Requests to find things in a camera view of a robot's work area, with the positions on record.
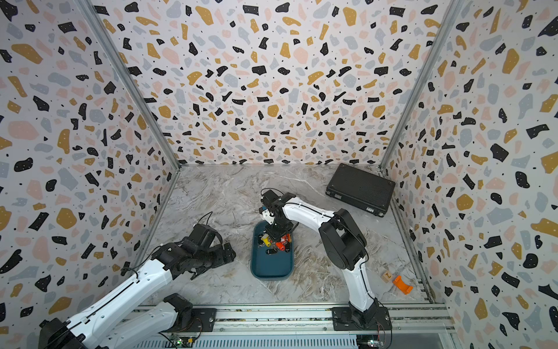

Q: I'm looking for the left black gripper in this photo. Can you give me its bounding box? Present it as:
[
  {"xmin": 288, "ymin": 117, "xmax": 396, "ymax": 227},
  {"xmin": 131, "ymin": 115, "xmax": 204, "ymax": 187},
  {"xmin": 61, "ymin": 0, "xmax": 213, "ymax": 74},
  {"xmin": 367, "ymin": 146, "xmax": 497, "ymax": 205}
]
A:
[{"xmin": 195, "ymin": 241, "xmax": 238, "ymax": 273}]

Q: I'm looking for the red tag key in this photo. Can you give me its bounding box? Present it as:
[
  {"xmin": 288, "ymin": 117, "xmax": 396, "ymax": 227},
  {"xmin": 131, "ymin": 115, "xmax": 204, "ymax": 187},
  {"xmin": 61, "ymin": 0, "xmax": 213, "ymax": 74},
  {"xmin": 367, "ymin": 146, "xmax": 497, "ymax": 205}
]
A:
[{"xmin": 275, "ymin": 234, "xmax": 291, "ymax": 252}]

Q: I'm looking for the teal plastic storage box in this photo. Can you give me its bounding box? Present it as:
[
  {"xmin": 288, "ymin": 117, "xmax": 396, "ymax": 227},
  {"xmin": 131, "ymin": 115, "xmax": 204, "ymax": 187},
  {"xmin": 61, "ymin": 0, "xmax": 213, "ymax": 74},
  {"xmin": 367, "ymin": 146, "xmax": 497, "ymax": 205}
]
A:
[{"xmin": 250, "ymin": 221, "xmax": 294, "ymax": 282}]

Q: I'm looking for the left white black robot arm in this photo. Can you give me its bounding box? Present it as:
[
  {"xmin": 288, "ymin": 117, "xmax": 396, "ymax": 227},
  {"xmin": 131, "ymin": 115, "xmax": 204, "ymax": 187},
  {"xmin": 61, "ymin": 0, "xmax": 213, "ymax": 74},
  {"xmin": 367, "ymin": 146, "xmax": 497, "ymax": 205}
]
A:
[{"xmin": 38, "ymin": 224, "xmax": 236, "ymax": 348}]

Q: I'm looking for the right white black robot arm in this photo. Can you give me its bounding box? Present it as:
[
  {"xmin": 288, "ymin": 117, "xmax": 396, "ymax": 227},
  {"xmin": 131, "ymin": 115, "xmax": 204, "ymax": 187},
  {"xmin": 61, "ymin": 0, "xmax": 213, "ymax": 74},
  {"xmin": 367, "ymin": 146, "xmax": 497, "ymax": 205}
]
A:
[{"xmin": 259, "ymin": 190, "xmax": 392, "ymax": 331}]

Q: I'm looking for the yellow tag key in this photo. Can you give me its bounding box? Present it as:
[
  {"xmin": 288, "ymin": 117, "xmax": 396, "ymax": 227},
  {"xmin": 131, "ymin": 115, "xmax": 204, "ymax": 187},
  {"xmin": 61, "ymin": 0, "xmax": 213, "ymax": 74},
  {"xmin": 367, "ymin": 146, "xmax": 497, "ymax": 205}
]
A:
[{"xmin": 260, "ymin": 234, "xmax": 272, "ymax": 247}]

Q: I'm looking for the black hard case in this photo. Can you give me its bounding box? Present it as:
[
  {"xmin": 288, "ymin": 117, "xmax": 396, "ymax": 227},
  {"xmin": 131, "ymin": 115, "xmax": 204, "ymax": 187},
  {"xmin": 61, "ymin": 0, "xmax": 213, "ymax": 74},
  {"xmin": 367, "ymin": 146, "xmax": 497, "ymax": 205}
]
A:
[{"xmin": 325, "ymin": 164, "xmax": 395, "ymax": 217}]

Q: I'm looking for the small wooden number block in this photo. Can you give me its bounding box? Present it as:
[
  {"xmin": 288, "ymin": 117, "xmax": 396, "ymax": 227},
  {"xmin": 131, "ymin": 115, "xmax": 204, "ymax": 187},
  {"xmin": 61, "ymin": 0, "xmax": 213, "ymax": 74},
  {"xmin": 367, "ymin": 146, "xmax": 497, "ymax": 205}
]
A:
[{"xmin": 381, "ymin": 270, "xmax": 393, "ymax": 283}]

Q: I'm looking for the orange plastic piece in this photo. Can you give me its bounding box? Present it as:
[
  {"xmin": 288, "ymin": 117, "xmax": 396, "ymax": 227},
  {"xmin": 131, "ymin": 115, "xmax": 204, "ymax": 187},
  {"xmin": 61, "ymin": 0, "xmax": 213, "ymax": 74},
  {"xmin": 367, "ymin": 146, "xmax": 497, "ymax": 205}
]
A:
[{"xmin": 392, "ymin": 276, "xmax": 414, "ymax": 295}]

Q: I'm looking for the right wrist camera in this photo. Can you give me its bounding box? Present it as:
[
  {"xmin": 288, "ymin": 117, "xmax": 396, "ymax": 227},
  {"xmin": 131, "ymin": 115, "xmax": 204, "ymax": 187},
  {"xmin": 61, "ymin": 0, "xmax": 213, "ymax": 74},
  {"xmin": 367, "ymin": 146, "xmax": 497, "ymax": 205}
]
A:
[{"xmin": 259, "ymin": 189, "xmax": 283, "ymax": 217}]

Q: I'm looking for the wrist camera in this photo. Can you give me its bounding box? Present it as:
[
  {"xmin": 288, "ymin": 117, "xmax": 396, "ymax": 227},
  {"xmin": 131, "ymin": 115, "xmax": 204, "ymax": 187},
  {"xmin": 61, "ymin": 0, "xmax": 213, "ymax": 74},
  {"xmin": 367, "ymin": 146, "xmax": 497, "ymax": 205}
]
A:
[
  {"xmin": 189, "ymin": 223, "xmax": 223, "ymax": 249},
  {"xmin": 259, "ymin": 189, "xmax": 283, "ymax": 217}
]

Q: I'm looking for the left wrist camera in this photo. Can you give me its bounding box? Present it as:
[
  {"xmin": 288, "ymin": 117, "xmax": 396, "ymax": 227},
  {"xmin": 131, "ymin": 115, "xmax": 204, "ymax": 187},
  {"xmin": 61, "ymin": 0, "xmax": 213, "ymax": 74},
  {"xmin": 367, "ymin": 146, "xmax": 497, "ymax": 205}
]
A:
[{"xmin": 189, "ymin": 223, "xmax": 223, "ymax": 249}]

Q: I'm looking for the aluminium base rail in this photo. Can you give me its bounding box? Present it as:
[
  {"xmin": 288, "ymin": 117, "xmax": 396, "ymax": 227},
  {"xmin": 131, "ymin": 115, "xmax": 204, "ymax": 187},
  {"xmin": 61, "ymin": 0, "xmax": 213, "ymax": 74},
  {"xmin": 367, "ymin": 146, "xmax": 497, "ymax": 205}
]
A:
[{"xmin": 84, "ymin": 302, "xmax": 459, "ymax": 349}]

